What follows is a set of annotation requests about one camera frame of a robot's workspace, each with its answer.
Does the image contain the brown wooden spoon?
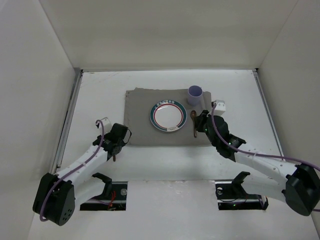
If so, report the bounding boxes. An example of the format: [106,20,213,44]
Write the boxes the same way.
[190,110,197,138]

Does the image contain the purple plastic cup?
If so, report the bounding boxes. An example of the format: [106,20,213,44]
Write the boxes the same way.
[187,85,203,106]

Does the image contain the white plate green rim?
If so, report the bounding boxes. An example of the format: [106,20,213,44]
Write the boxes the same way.
[149,99,187,133]

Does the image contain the grey cloth placemat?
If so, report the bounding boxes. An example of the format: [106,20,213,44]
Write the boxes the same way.
[124,88,212,147]

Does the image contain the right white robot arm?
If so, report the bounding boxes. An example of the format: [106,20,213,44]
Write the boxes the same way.
[190,110,320,216]

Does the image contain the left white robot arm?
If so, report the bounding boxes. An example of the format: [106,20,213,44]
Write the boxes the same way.
[32,120,132,226]

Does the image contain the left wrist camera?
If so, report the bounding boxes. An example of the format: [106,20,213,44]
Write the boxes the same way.
[95,117,112,133]

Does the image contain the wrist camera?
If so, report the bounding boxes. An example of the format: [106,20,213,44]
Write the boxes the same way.
[95,117,112,133]
[211,100,226,116]

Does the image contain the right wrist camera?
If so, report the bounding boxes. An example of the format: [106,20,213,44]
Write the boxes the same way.
[211,100,226,116]

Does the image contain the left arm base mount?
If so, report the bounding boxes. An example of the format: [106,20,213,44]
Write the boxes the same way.
[79,173,128,211]

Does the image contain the left aluminium table rail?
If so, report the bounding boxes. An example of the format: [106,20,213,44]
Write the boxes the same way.
[49,67,83,174]

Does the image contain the aluminium table rail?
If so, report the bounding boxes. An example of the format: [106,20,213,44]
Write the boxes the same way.
[49,67,83,174]
[252,68,283,155]

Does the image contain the right aluminium table rail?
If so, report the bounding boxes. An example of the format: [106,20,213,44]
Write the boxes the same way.
[252,68,283,155]

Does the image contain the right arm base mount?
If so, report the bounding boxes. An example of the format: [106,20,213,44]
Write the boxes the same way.
[215,171,269,211]

